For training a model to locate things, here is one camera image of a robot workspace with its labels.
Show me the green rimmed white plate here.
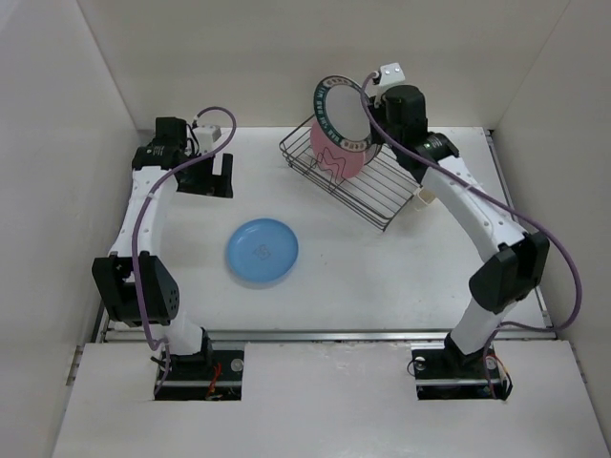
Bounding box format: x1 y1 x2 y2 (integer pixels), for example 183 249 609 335
313 74 371 153

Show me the pink plastic plate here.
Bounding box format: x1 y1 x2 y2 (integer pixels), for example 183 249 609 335
310 120 370 182

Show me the blue plastic plate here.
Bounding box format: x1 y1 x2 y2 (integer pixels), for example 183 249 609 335
224 218 300 286

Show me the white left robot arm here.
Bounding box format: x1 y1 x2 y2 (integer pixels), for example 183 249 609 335
92 117 233 379

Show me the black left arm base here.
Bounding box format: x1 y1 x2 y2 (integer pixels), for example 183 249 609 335
151 343 245 402

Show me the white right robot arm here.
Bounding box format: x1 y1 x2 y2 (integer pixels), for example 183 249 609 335
368 85 550 376

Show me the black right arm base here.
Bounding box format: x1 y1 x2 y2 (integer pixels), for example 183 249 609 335
407 344 514 401

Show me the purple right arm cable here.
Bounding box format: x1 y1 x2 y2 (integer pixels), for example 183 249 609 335
360 71 583 400

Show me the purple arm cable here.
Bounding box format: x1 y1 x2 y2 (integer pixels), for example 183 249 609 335
360 71 583 400
131 106 238 397

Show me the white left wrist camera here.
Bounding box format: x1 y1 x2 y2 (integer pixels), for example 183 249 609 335
191 125 221 155

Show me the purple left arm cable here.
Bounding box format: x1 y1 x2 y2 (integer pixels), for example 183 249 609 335
131 106 238 397

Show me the black wire dish rack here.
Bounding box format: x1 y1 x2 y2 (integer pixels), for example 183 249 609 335
279 116 420 231

